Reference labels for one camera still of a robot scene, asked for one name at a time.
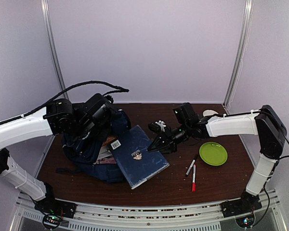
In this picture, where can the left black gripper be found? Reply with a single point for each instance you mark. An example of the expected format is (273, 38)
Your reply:
(106, 126)

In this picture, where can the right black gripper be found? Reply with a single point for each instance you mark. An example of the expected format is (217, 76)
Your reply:
(164, 140)

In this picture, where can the orange treehouse paperback book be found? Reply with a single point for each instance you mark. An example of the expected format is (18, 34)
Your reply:
(109, 140)

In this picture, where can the dark blue hardcover notebook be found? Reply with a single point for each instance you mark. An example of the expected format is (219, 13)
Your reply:
(136, 163)

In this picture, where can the navy blue backpack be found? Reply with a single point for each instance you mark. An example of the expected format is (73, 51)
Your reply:
(84, 153)

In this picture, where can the pink Taming Shrew book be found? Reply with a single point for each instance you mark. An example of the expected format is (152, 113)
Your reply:
(106, 160)

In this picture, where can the white coffee cover notebook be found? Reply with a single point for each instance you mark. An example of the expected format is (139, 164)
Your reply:
(104, 153)

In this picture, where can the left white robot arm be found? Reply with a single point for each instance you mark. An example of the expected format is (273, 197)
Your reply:
(54, 118)

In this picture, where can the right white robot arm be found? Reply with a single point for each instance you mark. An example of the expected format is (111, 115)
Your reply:
(263, 123)

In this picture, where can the black marker pen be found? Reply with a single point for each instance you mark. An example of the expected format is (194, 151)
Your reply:
(191, 165)

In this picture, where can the white teal bowl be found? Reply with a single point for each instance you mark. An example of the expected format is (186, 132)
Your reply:
(209, 112)

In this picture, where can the green plate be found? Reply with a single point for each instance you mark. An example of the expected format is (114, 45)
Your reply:
(213, 154)

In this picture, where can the red marker pen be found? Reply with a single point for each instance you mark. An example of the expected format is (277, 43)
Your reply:
(194, 178)

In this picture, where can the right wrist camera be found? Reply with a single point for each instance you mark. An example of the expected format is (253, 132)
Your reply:
(158, 126)

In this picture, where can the aluminium front rail frame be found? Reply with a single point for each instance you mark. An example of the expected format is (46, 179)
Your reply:
(194, 217)

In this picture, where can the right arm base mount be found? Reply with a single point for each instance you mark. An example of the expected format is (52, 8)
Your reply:
(242, 209)

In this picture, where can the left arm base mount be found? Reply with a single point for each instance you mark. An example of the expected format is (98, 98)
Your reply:
(54, 211)

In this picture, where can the left aluminium corner post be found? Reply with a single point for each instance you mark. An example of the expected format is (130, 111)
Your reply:
(51, 42)

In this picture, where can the aluminium corner post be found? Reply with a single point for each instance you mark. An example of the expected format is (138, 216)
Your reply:
(51, 42)
(242, 45)

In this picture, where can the right aluminium corner post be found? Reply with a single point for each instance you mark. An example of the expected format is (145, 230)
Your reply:
(242, 45)

